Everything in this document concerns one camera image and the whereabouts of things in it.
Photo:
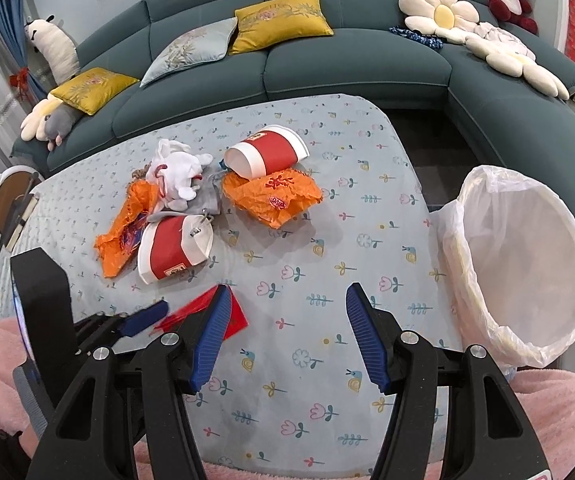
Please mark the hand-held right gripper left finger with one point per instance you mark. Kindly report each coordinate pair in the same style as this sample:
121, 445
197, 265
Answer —
212, 330

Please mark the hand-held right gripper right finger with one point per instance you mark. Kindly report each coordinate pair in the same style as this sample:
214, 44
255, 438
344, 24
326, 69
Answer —
362, 330

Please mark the orange wrapper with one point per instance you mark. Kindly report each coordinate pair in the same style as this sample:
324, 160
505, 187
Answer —
122, 240
267, 195

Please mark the white striped plush toy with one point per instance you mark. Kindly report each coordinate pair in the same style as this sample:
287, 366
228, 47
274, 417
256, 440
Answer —
54, 55

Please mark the white lined trash bin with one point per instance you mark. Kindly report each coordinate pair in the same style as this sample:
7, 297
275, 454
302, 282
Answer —
517, 240

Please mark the teal sectional sofa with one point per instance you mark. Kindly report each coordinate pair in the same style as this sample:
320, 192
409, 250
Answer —
357, 60

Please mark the red packet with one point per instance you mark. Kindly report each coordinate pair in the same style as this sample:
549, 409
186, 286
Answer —
191, 311

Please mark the light blue embroidered pillow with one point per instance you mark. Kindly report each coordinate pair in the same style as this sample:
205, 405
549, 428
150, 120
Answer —
187, 50

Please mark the red white paper cup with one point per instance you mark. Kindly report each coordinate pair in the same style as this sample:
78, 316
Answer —
167, 245
277, 152

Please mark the whitish mesh cloth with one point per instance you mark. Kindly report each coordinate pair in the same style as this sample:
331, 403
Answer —
207, 195

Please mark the floral light blue tablecloth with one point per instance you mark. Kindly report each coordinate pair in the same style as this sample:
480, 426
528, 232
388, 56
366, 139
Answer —
317, 240

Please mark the white flower cushion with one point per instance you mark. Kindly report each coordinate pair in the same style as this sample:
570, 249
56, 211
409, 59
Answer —
37, 120
517, 62
437, 15

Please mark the white plastic bag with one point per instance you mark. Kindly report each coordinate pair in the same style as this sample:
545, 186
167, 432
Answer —
177, 175

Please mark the blue white braided cloth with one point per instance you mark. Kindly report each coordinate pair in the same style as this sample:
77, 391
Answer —
415, 37

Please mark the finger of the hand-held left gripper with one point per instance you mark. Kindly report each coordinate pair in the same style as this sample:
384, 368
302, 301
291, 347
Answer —
142, 317

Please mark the red curtain tassel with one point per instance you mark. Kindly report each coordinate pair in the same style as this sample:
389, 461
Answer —
19, 82

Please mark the grey plush toy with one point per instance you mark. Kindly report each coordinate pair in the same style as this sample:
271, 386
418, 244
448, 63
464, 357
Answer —
62, 122

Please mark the yellow embroidered pillow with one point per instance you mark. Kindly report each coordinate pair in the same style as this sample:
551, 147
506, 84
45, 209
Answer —
92, 87
282, 22

